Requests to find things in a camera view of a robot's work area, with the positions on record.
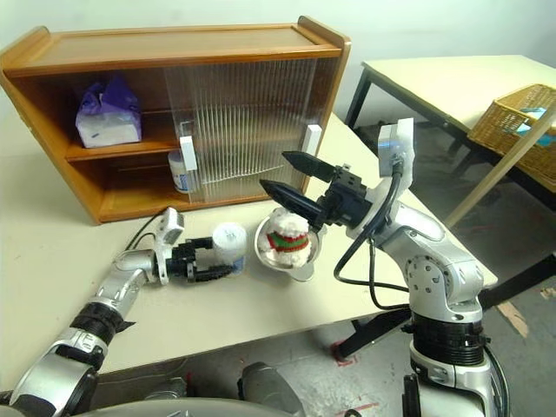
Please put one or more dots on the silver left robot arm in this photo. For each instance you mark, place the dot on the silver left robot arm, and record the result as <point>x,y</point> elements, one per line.
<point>117,278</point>

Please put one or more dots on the teal plastic packet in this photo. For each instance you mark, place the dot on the teal plastic packet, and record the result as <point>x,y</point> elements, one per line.
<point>532,114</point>

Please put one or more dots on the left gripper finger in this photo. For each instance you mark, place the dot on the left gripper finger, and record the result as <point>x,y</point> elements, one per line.
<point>200,244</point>
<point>213,273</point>

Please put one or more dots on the black table foot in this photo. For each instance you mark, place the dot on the black table foot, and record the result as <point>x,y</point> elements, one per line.
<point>373,330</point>

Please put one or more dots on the white plastic bottle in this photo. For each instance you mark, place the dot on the white plastic bottle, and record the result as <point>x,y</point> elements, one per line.
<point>177,171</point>
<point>230,243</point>

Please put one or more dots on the dark grey rounded shape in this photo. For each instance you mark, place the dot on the dark grey rounded shape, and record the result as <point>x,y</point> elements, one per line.
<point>267,384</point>

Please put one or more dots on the ribbed clear sliding door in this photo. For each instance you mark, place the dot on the ribbed clear sliding door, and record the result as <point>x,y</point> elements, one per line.
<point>226,143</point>
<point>171,95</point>

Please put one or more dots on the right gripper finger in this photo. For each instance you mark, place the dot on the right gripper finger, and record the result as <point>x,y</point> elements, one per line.
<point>295,204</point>
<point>310,167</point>

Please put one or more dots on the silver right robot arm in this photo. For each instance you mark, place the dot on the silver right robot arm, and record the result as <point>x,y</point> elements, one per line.
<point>434,260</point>

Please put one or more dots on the silver metal bowl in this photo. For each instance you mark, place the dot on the silver metal bowl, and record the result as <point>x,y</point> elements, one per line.
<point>304,271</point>

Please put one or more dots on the white plush snowman toy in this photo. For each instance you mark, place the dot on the white plush snowman toy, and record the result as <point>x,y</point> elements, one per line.
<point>286,243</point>

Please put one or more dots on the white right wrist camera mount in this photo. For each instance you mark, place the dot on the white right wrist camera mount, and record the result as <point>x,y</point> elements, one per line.
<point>401,130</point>

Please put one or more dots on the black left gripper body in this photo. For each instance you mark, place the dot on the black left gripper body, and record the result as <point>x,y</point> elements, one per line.
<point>180,262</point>

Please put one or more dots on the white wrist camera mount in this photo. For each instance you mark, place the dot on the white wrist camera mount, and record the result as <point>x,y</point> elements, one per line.
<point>401,130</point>
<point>167,234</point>

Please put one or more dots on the wicker basket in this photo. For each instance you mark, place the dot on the wicker basket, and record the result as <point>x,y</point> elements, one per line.
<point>499,126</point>

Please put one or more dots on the brown floor tape strip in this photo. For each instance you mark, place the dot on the brown floor tape strip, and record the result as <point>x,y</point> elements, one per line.
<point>512,319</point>

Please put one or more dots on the cream side table black frame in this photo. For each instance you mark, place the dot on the cream side table black frame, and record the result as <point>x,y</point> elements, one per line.
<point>434,87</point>

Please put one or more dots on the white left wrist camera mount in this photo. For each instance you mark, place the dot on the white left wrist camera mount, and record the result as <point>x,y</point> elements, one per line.
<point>167,234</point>

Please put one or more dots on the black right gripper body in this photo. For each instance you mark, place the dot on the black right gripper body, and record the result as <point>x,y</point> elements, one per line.
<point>347,200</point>

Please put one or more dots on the purple tissue pack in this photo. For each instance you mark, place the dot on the purple tissue pack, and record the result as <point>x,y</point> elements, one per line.
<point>108,126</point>

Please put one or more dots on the wooden cabinet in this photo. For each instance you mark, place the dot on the wooden cabinet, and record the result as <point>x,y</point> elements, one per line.
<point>174,39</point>

